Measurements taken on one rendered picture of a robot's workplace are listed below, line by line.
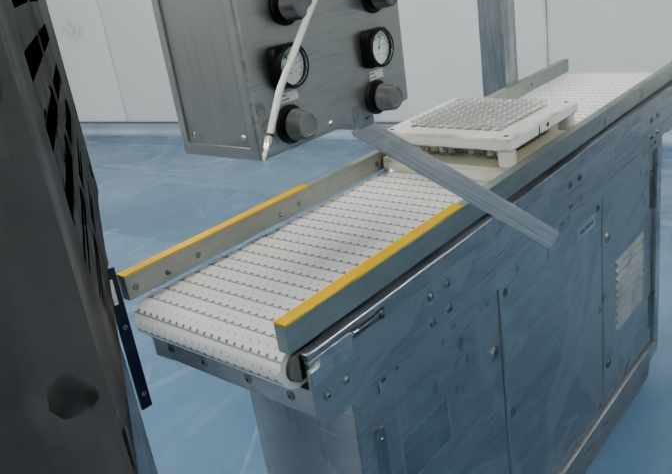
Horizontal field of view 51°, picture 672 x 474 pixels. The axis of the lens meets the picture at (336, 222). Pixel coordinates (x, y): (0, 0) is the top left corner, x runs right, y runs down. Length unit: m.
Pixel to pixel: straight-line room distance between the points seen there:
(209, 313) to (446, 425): 0.45
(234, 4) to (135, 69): 5.46
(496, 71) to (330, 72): 1.02
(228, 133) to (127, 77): 5.51
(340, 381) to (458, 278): 0.25
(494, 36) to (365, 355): 0.98
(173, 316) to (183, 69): 0.33
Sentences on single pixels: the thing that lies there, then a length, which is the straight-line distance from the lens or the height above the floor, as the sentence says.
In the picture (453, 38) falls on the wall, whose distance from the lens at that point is 4.38.
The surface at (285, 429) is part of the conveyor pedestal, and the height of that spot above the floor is 0.58.
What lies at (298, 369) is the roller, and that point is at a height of 0.79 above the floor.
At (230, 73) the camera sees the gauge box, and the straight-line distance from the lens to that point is 0.60.
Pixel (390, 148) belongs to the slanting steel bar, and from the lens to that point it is 0.78.
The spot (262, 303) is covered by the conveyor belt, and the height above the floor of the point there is 0.82.
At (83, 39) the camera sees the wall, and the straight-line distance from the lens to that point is 6.41.
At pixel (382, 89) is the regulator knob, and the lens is 0.69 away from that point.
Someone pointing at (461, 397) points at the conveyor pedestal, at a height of 0.52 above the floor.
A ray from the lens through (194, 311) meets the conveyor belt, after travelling 0.85.
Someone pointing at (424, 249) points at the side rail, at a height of 0.83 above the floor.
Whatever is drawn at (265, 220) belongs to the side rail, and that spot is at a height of 0.83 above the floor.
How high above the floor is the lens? 1.18
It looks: 21 degrees down
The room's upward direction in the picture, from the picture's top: 9 degrees counter-clockwise
